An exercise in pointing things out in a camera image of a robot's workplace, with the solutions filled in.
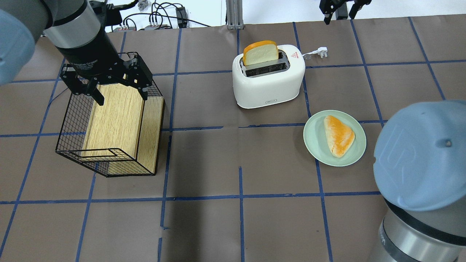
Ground aluminium frame post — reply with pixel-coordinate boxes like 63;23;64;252
226;0;244;30

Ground light green plate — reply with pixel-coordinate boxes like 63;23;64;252
303;110;367;166

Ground lower wooden shelf board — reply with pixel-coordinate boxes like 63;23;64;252
137;96;165;174

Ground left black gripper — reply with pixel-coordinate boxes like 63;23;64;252
60;35;153;106

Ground black wire basket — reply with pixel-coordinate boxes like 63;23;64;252
55;83;163;178

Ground black cables on desk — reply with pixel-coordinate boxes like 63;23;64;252
109;0;212;31

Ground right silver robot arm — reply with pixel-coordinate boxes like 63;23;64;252
308;14;465;262

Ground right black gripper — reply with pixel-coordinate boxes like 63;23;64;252
320;0;372;25

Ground yellow bread slice in toaster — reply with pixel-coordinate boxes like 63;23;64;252
243;40;279;66

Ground wooden shelf board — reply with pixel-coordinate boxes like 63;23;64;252
81;84;144;157
137;96;165;174

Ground upper wooden shelf board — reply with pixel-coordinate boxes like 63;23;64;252
81;84;144;157

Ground black power adapter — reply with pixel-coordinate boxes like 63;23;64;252
176;7;189;28

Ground white two-slot toaster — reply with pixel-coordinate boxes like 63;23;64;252
232;44;305;109

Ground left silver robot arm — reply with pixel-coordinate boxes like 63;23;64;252
0;0;156;106

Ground orange triangular bread bun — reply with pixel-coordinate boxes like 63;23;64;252
324;115;356;158

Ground white toaster power cable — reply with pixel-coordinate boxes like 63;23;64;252
301;47;328;60

